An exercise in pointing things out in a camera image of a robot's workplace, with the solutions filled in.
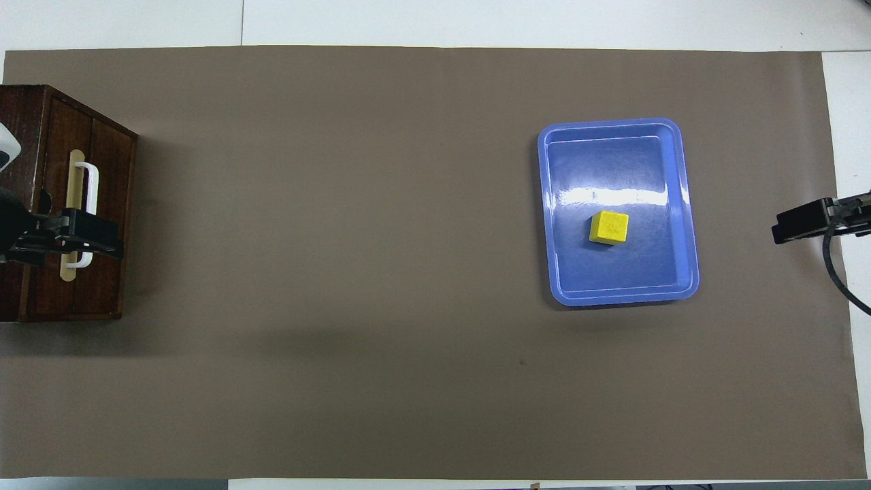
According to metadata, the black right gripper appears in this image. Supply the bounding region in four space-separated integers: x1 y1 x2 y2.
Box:
772 191 871 245

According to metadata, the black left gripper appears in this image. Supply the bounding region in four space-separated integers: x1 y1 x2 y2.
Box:
0 189 125 265

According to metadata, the wooden drawer with white handle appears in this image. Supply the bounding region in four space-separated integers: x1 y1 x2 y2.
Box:
42 95 101 319

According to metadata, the yellow block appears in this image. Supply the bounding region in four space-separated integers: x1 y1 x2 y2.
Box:
589 210 629 246

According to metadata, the dark wooden cabinet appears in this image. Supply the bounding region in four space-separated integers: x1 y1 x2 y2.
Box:
0 84 139 323

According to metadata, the blue plastic tray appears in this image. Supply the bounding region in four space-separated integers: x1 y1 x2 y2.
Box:
538 118 700 307

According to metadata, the brown table mat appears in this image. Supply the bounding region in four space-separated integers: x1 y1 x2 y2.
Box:
0 45 865 480

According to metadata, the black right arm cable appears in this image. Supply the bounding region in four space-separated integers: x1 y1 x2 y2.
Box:
822 225 871 317

